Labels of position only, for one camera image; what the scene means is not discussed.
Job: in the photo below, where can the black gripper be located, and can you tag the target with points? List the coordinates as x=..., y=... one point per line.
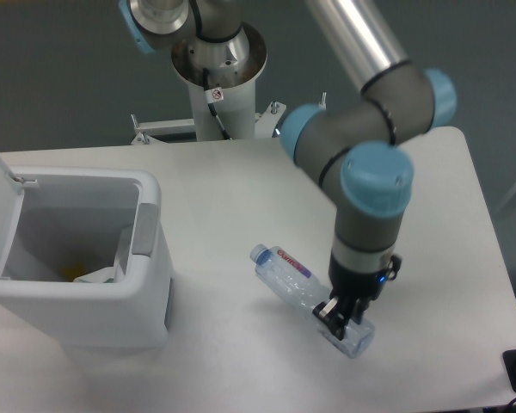
x=352, y=293

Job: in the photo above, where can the clear plastic water bottle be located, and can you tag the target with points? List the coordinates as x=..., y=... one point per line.
x=302, y=291

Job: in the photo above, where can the white paper carton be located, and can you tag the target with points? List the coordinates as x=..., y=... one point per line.
x=117, y=272

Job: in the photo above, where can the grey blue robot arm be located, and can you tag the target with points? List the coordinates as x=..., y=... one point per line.
x=354, y=157

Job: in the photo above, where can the white trash can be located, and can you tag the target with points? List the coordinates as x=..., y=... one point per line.
x=75, y=217

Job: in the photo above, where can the yellow trash in bin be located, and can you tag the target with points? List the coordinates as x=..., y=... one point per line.
x=73, y=272

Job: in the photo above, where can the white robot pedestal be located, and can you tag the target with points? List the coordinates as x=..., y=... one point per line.
x=221, y=84

